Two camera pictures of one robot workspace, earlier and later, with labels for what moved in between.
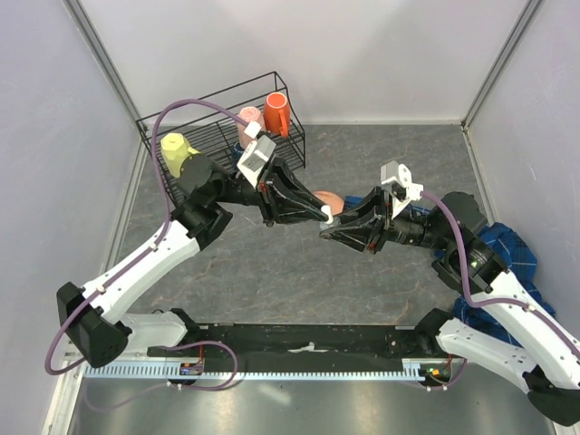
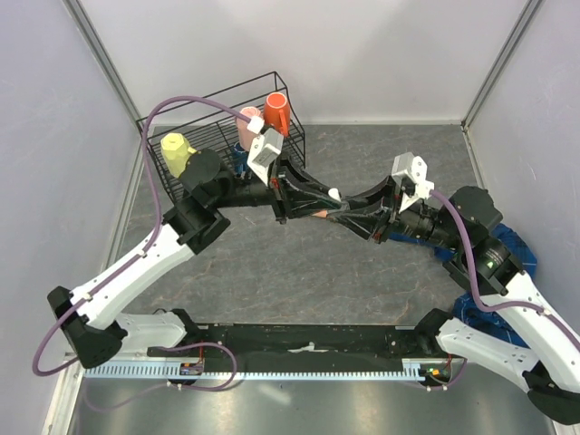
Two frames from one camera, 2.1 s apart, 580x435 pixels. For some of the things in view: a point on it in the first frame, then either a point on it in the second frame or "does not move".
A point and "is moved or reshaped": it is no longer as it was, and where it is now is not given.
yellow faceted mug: (174, 149) does not move
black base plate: (285, 343) does not move
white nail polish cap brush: (326, 209) is moved or reshaped
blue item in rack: (236, 153) does not move
